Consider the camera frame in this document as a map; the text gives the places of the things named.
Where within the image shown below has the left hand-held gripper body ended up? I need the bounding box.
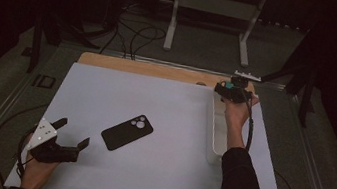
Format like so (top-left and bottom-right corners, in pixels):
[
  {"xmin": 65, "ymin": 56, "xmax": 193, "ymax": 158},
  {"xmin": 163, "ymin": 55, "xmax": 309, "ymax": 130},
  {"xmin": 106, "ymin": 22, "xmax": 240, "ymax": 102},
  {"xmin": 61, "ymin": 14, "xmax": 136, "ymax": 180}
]
[{"xmin": 24, "ymin": 116, "xmax": 84, "ymax": 169}]

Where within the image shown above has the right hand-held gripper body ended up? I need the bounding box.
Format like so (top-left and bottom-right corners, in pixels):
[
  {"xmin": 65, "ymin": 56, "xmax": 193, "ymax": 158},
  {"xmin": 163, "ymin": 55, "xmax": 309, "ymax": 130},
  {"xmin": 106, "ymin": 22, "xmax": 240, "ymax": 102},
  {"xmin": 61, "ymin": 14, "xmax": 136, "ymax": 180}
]
[{"xmin": 212, "ymin": 67, "xmax": 263, "ymax": 108}]

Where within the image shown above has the black phone case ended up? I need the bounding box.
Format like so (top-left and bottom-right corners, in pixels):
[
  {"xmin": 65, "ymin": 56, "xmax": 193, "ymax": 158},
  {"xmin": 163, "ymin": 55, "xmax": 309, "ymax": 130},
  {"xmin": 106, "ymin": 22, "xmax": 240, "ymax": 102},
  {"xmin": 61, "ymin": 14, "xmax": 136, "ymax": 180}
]
[{"xmin": 98, "ymin": 108, "xmax": 156, "ymax": 157}]

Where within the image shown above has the long white plastic box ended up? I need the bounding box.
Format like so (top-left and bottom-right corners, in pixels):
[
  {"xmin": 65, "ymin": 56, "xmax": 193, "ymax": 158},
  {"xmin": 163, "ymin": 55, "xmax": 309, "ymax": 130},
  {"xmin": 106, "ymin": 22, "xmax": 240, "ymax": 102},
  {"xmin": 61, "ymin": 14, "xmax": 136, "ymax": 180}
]
[{"xmin": 200, "ymin": 84, "xmax": 241, "ymax": 168}]

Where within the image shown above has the person's right hand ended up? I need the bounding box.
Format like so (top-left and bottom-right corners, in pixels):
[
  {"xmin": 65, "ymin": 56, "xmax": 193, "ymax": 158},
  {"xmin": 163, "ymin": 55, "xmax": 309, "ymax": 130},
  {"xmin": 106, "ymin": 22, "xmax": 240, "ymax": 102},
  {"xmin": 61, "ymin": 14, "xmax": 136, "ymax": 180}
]
[{"xmin": 215, "ymin": 89, "xmax": 261, "ymax": 153}]

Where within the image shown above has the person's left hand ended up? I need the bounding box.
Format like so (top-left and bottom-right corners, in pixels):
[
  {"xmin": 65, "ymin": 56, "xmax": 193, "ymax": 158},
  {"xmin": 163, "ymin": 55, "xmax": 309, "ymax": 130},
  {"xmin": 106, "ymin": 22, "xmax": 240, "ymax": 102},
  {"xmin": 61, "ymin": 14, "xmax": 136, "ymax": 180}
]
[{"xmin": 19, "ymin": 150, "xmax": 61, "ymax": 189}]

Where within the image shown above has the black tripod stand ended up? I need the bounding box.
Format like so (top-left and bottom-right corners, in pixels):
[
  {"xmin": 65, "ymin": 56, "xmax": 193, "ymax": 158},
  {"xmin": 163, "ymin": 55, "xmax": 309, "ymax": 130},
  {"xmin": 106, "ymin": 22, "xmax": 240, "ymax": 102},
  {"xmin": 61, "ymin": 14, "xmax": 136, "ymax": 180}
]
[
  {"xmin": 247, "ymin": 53, "xmax": 323, "ymax": 129},
  {"xmin": 26, "ymin": 15, "xmax": 104, "ymax": 83}
]

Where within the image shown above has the white table board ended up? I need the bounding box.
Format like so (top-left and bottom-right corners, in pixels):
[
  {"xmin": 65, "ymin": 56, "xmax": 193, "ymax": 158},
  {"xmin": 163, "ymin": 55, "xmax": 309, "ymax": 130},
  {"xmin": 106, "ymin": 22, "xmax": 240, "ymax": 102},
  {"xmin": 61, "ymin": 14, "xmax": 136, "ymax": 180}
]
[{"xmin": 3, "ymin": 54, "xmax": 305, "ymax": 189}]

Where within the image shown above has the white metal stand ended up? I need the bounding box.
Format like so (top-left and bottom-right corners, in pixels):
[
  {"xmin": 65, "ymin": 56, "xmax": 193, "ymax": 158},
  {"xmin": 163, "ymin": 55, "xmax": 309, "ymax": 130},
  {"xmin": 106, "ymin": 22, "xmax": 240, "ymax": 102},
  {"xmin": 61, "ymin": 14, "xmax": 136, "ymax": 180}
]
[{"xmin": 152, "ymin": 0, "xmax": 270, "ymax": 70}]

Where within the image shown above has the left hand-held gripper cable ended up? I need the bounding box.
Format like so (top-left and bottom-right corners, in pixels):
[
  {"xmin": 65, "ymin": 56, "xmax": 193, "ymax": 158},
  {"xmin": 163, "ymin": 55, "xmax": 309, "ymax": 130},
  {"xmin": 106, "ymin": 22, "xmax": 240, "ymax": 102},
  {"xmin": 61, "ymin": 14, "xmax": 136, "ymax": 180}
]
[{"xmin": 0, "ymin": 98, "xmax": 51, "ymax": 188}]

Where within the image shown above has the hand-held gripper cable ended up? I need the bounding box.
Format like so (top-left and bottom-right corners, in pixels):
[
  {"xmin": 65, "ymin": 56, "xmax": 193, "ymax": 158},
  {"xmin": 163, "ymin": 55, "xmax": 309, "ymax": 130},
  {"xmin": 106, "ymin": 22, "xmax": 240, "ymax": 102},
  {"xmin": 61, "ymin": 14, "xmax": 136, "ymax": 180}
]
[
  {"xmin": 0, "ymin": 98, "xmax": 51, "ymax": 188},
  {"xmin": 226, "ymin": 88, "xmax": 311, "ymax": 189}
]

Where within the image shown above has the right hand-held gripper cable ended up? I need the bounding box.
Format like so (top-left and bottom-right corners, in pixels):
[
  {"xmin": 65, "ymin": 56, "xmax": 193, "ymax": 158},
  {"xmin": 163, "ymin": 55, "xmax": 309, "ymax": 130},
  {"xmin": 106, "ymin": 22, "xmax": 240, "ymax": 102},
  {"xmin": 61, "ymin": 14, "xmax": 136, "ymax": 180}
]
[{"xmin": 226, "ymin": 88, "xmax": 311, "ymax": 189}]

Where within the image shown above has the black floor bracket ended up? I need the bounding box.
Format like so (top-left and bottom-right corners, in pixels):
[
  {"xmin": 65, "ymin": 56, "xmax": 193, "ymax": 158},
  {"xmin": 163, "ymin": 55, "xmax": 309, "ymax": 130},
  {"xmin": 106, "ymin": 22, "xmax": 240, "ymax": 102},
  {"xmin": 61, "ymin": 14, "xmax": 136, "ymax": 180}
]
[{"xmin": 31, "ymin": 72, "xmax": 58, "ymax": 91}]

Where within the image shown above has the black floor cable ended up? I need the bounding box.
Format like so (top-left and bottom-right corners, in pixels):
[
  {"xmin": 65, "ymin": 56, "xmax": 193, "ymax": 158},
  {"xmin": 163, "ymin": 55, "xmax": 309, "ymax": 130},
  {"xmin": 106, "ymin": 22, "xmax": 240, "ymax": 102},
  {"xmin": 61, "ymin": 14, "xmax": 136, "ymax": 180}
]
[
  {"xmin": 99, "ymin": 0, "xmax": 138, "ymax": 59},
  {"xmin": 126, "ymin": 22, "xmax": 168, "ymax": 65}
]

